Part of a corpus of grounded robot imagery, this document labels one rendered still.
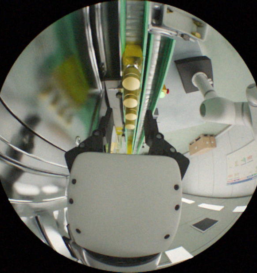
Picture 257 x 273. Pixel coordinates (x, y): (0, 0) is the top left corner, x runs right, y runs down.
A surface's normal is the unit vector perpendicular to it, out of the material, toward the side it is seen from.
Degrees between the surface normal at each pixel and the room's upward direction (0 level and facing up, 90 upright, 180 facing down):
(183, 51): 0
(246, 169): 90
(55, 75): 90
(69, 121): 90
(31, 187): 90
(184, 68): 1
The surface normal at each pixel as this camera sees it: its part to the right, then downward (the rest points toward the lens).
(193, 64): -0.06, 0.92
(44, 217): 1.00, 0.04
